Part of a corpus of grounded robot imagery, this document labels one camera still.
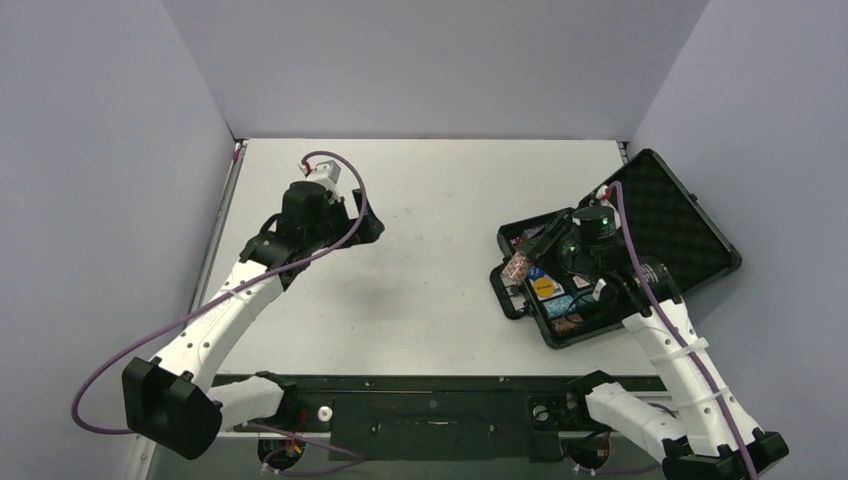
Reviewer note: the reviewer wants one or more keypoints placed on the light blue chip stack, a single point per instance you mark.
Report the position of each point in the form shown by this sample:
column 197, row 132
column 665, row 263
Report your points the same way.
column 559, row 307

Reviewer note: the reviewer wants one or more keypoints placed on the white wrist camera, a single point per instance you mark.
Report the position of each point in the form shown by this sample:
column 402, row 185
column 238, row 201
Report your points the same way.
column 325, row 173
column 603, row 194

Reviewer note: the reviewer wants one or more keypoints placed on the black poker set case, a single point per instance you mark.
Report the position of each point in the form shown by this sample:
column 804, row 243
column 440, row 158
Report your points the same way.
column 679, row 247

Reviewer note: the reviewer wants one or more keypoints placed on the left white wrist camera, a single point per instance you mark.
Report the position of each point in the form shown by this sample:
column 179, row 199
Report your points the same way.
column 325, row 173

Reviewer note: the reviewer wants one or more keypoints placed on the red brown chip stack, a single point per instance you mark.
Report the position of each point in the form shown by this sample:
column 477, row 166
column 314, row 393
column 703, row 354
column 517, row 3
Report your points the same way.
column 567, row 326

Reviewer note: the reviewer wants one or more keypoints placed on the yellow big blind button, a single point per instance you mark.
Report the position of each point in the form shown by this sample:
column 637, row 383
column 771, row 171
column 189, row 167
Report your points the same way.
column 544, row 287

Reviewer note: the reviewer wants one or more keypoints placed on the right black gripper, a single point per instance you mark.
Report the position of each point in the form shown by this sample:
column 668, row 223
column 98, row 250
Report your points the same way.
column 553, row 238

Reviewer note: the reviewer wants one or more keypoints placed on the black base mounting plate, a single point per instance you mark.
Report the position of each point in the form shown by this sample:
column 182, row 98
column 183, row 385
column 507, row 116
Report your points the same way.
column 436, row 418

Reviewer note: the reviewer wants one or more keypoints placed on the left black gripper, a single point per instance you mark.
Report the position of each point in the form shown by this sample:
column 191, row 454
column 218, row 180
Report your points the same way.
column 367, row 232

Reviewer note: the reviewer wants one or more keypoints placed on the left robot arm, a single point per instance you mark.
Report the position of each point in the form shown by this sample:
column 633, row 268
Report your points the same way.
column 171, row 399

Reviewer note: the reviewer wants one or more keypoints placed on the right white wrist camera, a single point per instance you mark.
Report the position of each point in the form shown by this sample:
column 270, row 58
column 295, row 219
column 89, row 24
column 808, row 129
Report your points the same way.
column 603, row 194

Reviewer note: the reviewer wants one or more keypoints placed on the blue playing card deck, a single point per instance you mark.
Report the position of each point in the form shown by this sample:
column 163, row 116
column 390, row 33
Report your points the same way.
column 560, row 289

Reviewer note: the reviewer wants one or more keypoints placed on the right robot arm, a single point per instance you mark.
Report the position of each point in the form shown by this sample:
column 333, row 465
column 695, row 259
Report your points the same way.
column 705, row 432

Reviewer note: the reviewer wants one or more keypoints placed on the pink chip stack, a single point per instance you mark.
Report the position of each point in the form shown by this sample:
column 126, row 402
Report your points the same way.
column 517, row 268

